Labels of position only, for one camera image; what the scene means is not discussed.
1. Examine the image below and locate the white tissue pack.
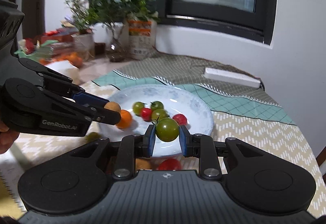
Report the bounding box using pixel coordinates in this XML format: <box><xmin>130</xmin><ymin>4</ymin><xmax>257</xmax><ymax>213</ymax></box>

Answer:
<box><xmin>46</xmin><ymin>60</ymin><xmax>80</xmax><ymax>85</ymax></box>

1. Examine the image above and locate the small red tomato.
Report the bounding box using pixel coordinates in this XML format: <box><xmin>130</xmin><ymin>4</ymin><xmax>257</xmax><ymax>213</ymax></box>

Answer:
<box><xmin>140</xmin><ymin>107</ymin><xmax>152</xmax><ymax>122</ymax></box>

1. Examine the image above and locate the green tomato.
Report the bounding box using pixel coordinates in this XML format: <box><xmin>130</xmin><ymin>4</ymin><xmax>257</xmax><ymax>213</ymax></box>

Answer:
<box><xmin>155</xmin><ymin>118</ymin><xmax>179</xmax><ymax>142</ymax></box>

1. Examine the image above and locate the white flat box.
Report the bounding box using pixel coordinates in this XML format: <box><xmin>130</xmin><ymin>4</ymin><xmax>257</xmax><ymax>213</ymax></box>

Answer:
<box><xmin>204</xmin><ymin>67</ymin><xmax>261</xmax><ymax>89</ymax></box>

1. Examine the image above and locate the small thin-leaf potted plant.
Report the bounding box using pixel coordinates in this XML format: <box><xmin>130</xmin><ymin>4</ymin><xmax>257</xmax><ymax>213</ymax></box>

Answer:
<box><xmin>65</xmin><ymin>0</ymin><xmax>95</xmax><ymax>61</ymax></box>

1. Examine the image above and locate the patterned beige tablecloth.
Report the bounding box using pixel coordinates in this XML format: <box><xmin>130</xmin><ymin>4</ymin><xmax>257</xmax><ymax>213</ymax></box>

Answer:
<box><xmin>1</xmin><ymin>54</ymin><xmax>325</xmax><ymax>218</ymax></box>

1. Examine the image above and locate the orange white paper bag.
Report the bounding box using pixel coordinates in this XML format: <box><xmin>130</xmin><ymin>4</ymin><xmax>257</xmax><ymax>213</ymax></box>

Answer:
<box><xmin>127</xmin><ymin>20</ymin><xmax>157</xmax><ymax>60</ymax></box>

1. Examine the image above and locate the person's left hand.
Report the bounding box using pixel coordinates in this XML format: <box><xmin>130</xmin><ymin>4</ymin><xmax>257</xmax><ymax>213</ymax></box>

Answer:
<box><xmin>0</xmin><ymin>121</ymin><xmax>20</xmax><ymax>154</ymax></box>

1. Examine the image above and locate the large red tomato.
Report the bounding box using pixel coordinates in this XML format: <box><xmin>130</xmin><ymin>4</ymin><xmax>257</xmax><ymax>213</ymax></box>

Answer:
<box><xmin>157</xmin><ymin>158</ymin><xmax>182</xmax><ymax>170</ymax></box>

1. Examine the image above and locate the orange tangerine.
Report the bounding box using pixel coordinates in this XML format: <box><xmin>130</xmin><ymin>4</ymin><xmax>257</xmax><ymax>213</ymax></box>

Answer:
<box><xmin>116</xmin><ymin>109</ymin><xmax>133</xmax><ymax>129</ymax></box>

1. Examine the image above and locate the green ceramic dish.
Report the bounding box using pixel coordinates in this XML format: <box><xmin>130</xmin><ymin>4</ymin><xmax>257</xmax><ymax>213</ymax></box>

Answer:
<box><xmin>14</xmin><ymin>39</ymin><xmax>58</xmax><ymax>62</ymax></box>

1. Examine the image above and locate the green leafy potted plant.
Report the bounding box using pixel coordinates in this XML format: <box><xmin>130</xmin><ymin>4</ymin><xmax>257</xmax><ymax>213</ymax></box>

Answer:
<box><xmin>89</xmin><ymin>0</ymin><xmax>159</xmax><ymax>62</ymax></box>

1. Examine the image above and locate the blue white porcelain bowl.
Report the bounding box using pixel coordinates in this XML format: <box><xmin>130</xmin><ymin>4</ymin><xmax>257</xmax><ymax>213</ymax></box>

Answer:
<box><xmin>98</xmin><ymin>85</ymin><xmax>214</xmax><ymax>142</ymax></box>

